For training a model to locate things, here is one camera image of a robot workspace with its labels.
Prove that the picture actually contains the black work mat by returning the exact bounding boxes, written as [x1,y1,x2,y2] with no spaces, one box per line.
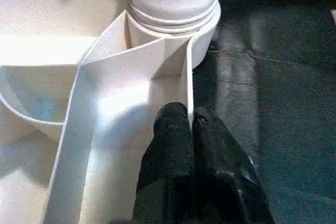
[0,0,336,224]

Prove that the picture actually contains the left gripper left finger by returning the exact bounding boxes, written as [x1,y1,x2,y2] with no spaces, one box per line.
[131,102,198,224]

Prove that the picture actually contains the white plastic table top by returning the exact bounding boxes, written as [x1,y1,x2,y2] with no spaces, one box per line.
[0,0,222,224]

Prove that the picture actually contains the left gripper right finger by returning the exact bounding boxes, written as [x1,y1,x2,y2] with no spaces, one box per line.
[191,106,276,224]

